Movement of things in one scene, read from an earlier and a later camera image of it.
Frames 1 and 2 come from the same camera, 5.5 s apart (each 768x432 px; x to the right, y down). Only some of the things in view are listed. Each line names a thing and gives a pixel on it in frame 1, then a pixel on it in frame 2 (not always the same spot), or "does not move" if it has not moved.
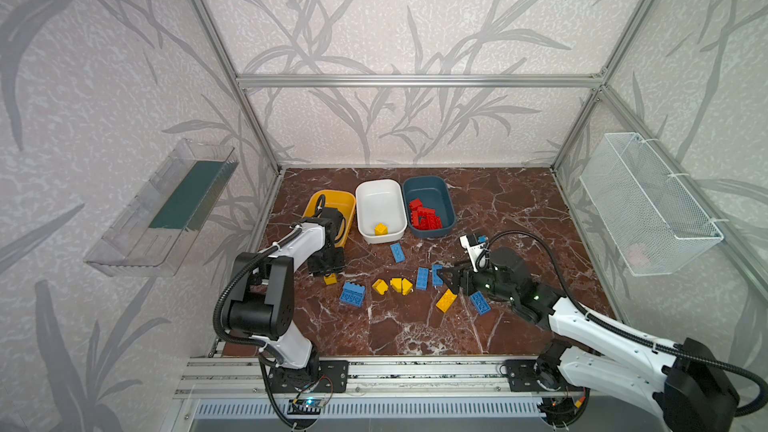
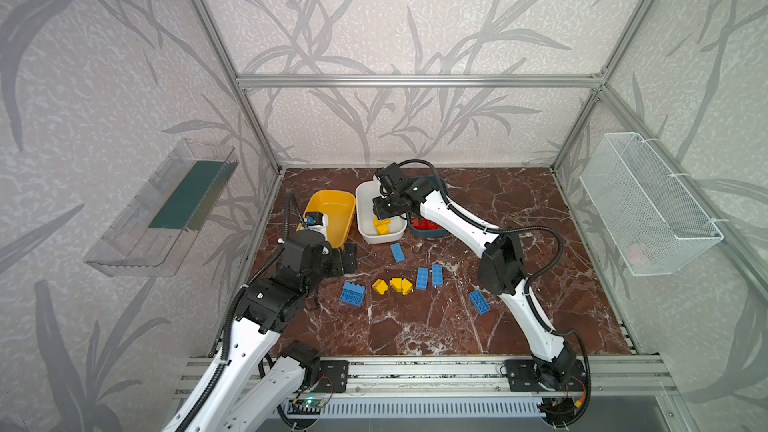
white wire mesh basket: [656, 221] does not move
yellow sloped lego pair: [401, 285] does not move
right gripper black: [469, 279] -> [390, 204]
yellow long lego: [446, 300] -> [382, 224]
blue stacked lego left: [353, 294] does not move
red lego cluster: [423, 218] does not move
